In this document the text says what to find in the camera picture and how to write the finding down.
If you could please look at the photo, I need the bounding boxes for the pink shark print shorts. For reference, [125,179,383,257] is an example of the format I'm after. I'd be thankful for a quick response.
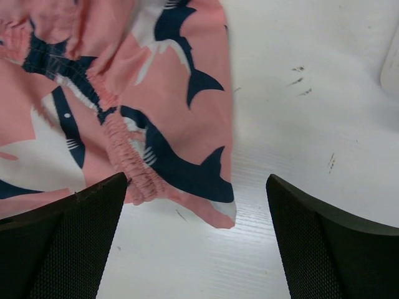
[1,1,236,229]

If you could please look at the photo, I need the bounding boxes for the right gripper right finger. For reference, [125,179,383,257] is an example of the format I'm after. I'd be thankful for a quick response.
[266,174,398,299]

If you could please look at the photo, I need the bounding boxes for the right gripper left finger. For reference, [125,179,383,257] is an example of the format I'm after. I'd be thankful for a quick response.
[1,173,127,299]

